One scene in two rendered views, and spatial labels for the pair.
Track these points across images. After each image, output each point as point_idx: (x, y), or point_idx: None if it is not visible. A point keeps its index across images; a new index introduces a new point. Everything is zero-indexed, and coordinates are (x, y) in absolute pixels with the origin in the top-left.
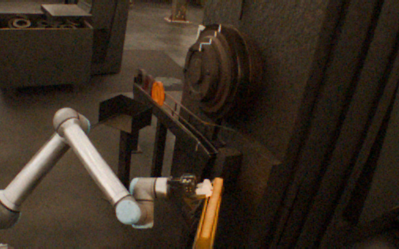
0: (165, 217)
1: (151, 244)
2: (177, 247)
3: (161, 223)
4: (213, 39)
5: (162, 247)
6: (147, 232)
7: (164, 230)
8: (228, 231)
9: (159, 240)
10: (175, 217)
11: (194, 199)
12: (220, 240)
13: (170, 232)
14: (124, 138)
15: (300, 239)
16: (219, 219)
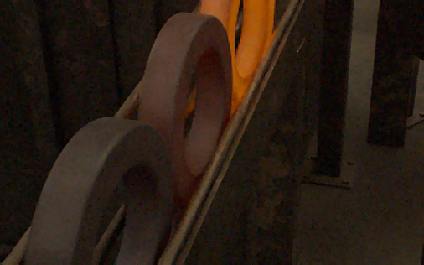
0: (329, 241)
1: (417, 200)
2: (359, 177)
3: (353, 232)
4: None
5: (392, 187)
6: (409, 226)
7: (359, 215)
8: (322, 17)
9: (389, 200)
10: (300, 231)
11: None
12: (317, 62)
13: (346, 205)
14: None
15: None
16: (315, 30)
